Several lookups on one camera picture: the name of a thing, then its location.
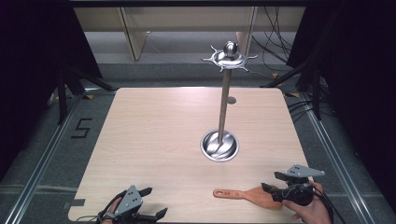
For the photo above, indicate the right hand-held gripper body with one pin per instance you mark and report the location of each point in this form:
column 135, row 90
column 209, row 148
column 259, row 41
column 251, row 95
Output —
column 299, row 186

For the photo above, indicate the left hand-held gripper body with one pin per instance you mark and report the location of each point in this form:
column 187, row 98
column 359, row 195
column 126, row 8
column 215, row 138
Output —
column 129, row 200

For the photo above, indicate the wooden spatula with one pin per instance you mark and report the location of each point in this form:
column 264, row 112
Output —
column 249, row 196

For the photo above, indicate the person's left hand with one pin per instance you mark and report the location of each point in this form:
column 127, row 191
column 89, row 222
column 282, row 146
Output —
column 112, row 207

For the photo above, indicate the person's right hand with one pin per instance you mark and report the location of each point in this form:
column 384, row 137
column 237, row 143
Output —
column 309, row 213

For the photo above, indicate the black tripod stand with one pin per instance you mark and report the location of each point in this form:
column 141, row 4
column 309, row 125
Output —
column 62, row 99
column 316, row 93

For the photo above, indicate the grey table hole cover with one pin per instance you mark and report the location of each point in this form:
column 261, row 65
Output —
column 231, row 100

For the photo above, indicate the metal utensil hanging stand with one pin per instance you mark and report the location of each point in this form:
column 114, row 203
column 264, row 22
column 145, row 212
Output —
column 223, row 105

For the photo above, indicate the black curtain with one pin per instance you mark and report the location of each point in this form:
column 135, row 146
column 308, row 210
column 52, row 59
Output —
column 34, row 62
column 358, row 77

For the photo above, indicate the beige wooden desk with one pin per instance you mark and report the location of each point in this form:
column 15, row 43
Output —
column 174, row 18

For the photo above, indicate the aluminium floor rail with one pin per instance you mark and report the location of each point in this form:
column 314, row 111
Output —
column 40, row 168
column 336, row 168

